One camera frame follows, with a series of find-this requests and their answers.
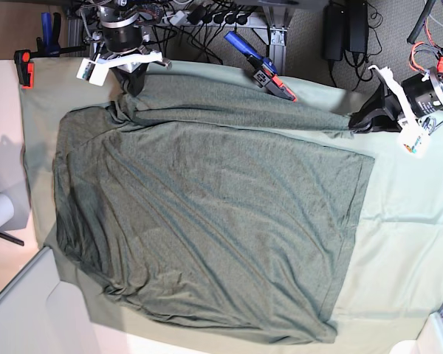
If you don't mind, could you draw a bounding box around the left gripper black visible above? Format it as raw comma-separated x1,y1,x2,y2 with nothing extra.
348,83,402,133

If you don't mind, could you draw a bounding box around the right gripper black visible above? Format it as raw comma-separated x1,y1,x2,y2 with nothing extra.
111,63,147,97

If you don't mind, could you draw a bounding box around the green grey T-shirt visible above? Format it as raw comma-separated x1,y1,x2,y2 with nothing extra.
53,74,374,344

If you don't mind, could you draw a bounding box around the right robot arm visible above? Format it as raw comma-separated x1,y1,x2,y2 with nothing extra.
77,1,164,97

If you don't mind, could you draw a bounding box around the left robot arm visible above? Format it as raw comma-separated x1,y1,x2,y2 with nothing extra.
348,1,443,133

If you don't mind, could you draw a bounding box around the blue orange bar clamp left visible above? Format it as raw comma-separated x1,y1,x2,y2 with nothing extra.
13,13,86,89

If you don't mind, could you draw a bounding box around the black power adapter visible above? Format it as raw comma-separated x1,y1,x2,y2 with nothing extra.
322,4,346,61
347,0,368,54

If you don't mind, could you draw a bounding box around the black power adapter right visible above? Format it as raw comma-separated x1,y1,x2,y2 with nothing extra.
322,4,346,61

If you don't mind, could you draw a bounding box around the blue orange clamp on table edge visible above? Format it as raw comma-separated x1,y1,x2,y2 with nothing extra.
224,31,297,102

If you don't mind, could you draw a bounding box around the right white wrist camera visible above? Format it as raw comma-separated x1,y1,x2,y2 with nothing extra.
76,51,171,86

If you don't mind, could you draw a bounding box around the aluminium frame leg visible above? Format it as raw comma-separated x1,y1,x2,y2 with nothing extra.
263,6,295,75

